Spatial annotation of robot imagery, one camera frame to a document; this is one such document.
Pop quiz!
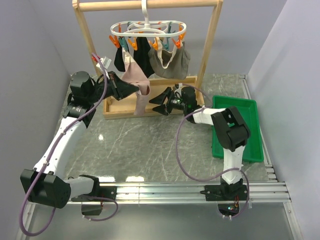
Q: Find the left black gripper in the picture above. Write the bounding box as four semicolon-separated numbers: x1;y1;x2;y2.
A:
87;71;140;104

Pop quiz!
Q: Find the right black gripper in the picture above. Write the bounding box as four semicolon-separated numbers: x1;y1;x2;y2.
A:
149;87;188;117

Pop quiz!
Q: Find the pink beige underwear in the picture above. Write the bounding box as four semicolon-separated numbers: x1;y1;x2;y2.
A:
122;49;151;116

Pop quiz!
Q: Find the white plastic clip hanger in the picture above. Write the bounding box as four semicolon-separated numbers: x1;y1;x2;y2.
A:
109;0;187;51

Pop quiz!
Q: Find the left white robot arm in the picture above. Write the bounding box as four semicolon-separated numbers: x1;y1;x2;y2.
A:
20;71;139;209

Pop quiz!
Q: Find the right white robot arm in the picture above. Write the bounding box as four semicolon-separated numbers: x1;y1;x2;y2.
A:
149;83;251;200

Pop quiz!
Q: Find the black underwear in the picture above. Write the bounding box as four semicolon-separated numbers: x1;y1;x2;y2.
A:
114;37;155;78

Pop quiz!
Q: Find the grey underwear white trim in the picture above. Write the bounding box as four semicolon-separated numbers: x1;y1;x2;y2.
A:
148;42;191;80

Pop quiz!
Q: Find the green plastic bin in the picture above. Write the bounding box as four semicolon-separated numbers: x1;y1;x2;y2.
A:
212;95;264;163

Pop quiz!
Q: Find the wooden hanging rack frame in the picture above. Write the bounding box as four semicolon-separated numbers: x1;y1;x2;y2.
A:
72;0;224;120

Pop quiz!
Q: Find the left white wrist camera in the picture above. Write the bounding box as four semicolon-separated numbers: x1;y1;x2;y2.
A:
91;54;112;74

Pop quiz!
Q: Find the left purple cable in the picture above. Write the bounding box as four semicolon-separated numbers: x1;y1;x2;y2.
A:
19;52;119;237

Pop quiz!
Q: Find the purple cable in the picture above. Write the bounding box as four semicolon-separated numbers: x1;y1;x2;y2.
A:
176;83;250;219
19;52;119;237

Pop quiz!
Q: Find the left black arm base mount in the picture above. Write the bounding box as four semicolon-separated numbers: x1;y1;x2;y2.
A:
97;185;117;200

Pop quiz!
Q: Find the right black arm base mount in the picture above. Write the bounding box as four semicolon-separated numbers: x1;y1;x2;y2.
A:
199;184;249;202

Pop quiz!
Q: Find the aluminium rail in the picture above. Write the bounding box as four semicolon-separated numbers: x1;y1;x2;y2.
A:
101;182;292;204

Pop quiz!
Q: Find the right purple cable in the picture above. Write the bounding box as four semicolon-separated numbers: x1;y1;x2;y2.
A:
176;83;250;219

